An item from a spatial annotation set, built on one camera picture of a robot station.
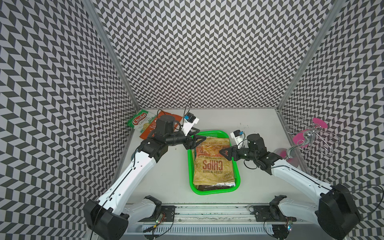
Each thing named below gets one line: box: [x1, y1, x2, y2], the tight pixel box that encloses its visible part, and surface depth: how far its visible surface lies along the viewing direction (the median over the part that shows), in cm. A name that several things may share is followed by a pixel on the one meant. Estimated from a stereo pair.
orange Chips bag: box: [192, 137, 236, 187], surface depth 80 cm
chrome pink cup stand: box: [274, 114, 341, 168], surface depth 86 cm
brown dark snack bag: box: [197, 185, 231, 191], surface depth 76 cm
